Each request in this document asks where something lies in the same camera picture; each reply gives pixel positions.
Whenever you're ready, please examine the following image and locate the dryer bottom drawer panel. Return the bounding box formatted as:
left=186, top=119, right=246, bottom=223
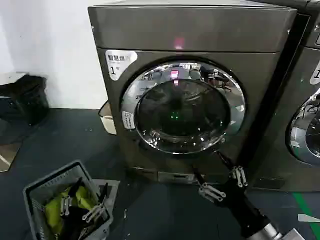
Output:
left=157, top=171, right=196, bottom=183

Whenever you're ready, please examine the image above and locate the yellow-green garment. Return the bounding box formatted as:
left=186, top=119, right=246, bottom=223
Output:
left=44, top=186, right=100, bottom=238

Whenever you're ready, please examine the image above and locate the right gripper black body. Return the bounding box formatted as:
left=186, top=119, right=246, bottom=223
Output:
left=216, top=177, right=273, bottom=238

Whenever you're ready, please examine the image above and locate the black waste bin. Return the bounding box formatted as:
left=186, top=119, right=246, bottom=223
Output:
left=0, top=74, right=50, bottom=127

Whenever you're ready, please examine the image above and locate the white number label sticker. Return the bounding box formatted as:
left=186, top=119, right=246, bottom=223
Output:
left=309, top=61, right=320, bottom=86
left=104, top=49, right=139, bottom=81

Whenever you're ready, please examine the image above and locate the grey plastic laundry basket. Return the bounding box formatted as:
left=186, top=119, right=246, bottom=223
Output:
left=22, top=161, right=121, bottom=240

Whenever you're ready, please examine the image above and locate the white box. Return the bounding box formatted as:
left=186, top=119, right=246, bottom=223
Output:
left=98, top=100, right=117, bottom=136

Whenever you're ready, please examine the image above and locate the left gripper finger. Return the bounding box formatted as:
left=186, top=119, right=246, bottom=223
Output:
left=60, top=177, right=83, bottom=216
left=81, top=182, right=110, bottom=222

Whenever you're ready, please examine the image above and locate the small white door sticker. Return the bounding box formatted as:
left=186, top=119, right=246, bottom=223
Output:
left=121, top=111, right=136, bottom=130

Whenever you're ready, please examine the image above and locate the round glass dryer door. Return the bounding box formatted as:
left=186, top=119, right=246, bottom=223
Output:
left=285, top=88, right=320, bottom=167
left=120, top=56, right=247, bottom=154

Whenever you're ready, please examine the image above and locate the grey front-load dryer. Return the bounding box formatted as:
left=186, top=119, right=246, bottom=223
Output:
left=87, top=4, right=298, bottom=185
left=249, top=0, right=320, bottom=193

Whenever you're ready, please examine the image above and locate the black garment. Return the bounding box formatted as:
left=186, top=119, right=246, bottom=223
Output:
left=49, top=197, right=111, bottom=240

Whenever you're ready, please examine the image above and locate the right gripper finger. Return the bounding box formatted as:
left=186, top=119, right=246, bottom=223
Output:
left=214, top=149, right=248, bottom=188
left=191, top=165, right=224, bottom=203

